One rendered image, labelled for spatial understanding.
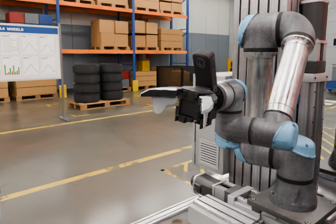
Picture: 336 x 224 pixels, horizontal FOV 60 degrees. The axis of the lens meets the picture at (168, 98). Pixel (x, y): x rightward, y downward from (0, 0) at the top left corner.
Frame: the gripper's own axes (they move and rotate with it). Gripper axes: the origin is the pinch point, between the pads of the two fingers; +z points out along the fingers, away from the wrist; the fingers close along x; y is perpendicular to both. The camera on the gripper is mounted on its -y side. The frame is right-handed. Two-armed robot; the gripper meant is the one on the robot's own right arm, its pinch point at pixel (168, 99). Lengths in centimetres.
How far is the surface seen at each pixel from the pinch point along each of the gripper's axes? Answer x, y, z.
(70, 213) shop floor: 147, 146, -91
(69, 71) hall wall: 857, 177, -609
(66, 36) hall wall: 876, 53, -606
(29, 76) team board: 488, 102, -248
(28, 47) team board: 495, 48, -250
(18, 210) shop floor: 188, 152, -67
